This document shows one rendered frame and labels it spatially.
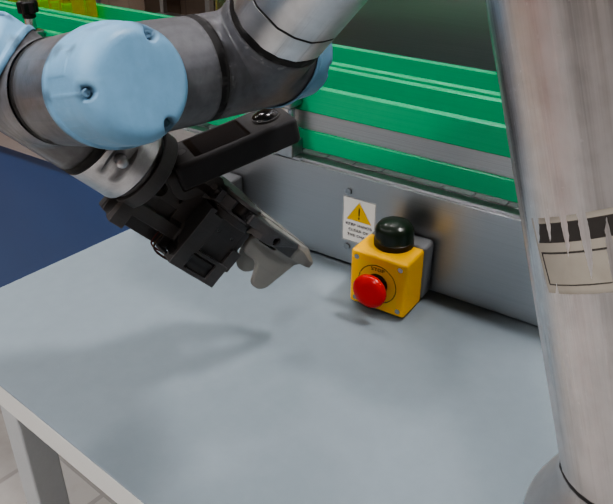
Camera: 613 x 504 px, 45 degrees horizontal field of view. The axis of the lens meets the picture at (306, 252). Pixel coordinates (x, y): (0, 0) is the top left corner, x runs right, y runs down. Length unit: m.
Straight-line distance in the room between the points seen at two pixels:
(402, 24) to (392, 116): 0.32
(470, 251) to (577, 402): 0.61
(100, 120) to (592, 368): 0.32
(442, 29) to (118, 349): 0.63
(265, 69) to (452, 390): 0.38
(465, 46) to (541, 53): 0.90
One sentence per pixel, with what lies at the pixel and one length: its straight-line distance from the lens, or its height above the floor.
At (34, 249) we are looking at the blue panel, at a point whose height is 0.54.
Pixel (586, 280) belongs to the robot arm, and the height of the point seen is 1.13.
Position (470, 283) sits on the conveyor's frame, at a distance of 0.85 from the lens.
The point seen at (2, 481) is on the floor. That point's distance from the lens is 1.79.
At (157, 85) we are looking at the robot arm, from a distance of 0.46.
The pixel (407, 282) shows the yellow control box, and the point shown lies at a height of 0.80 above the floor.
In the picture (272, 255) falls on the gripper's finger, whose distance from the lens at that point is 0.69.
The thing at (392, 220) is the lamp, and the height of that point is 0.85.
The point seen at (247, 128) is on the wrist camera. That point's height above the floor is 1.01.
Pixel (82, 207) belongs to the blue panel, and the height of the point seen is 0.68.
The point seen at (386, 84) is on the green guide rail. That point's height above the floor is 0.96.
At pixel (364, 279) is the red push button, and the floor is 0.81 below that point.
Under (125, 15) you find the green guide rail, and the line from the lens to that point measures 1.31.
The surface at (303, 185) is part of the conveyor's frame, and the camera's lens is 0.91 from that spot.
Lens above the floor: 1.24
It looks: 31 degrees down
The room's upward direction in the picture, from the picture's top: straight up
